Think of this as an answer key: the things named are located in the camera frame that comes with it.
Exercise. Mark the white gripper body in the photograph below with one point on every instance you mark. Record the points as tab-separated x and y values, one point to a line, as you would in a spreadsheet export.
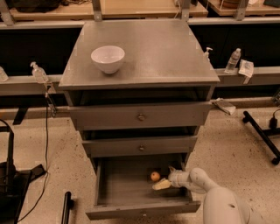
175	179

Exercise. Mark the orange fruit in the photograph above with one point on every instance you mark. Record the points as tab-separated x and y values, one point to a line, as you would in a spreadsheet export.
155	176

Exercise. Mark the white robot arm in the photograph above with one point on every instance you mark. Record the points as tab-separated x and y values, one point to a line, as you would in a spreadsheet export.
220	206

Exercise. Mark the grey bottom drawer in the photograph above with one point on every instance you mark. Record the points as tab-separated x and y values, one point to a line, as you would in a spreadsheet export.
124	188

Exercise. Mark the grey drawer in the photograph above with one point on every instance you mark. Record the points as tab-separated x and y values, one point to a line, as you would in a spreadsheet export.
139	146
124	188
137	116

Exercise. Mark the grey middle drawer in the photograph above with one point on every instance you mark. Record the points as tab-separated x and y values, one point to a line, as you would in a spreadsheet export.
139	146

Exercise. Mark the grey drawer cabinet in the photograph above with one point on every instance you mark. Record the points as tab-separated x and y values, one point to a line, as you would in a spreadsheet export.
163	64

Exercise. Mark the grey top drawer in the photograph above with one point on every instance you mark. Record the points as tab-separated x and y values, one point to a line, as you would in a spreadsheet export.
137	116

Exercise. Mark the folded grey cloth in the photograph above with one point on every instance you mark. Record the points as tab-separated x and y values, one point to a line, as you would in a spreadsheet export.
225	106

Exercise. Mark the black stand leg with caster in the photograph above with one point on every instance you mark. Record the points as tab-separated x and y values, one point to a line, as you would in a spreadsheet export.
265	135

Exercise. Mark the black power adapter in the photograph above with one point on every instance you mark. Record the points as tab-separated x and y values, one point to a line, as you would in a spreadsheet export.
273	121

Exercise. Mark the clear pump bottle right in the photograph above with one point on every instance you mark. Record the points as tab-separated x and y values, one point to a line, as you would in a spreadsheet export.
207	53

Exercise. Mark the clear pump bottle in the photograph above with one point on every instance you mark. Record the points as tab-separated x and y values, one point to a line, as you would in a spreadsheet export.
207	53
38	73

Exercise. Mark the white wipes packet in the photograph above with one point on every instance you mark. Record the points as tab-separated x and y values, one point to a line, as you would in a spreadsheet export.
246	68

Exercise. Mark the white ceramic bowl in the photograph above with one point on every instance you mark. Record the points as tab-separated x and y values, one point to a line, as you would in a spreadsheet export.
108	58

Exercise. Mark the clear water bottle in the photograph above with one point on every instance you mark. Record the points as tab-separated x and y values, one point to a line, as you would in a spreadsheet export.
233	60

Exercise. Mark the black equipment base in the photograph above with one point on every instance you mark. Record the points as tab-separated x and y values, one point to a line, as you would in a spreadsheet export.
13	183

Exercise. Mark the clear pump bottle left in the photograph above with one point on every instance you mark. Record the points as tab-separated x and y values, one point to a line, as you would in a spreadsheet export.
38	73

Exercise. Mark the clear bottle far left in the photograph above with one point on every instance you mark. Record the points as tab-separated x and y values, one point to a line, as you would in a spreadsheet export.
3	75

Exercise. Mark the black tube handle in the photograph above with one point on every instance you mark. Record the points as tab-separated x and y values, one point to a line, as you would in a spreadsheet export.
67	206

